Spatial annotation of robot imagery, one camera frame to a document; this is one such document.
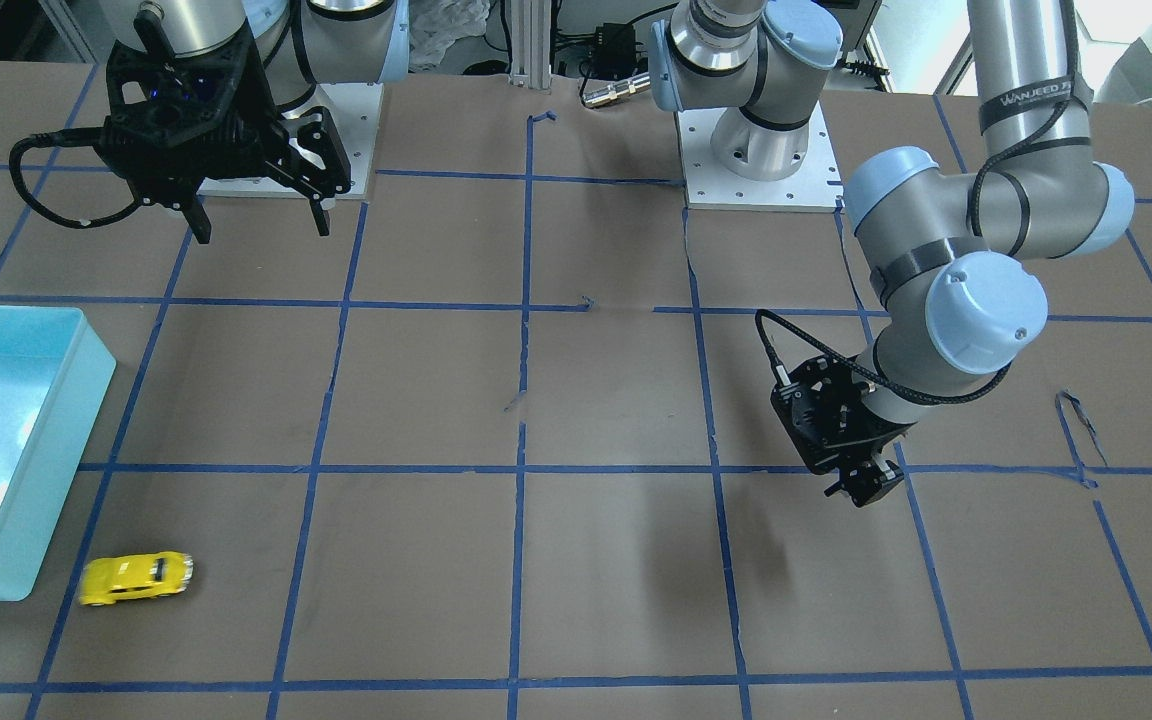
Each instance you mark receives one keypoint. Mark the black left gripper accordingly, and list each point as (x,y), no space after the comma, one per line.
(888,437)

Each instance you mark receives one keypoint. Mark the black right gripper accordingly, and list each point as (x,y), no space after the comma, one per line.
(258,112)

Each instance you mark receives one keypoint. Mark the yellow beetle toy car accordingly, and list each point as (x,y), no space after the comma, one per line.
(134,577)

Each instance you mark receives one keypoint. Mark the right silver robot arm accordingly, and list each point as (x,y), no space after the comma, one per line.
(305,43)

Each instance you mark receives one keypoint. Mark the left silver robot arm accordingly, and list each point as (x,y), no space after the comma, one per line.
(945,253)

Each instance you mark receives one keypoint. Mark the light blue plastic bin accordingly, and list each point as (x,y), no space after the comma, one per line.
(54,374)

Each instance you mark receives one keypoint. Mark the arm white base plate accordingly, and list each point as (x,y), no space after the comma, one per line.
(731,164)
(355,109)

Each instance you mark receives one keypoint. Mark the aluminium frame post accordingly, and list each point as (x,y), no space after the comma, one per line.
(530,25)

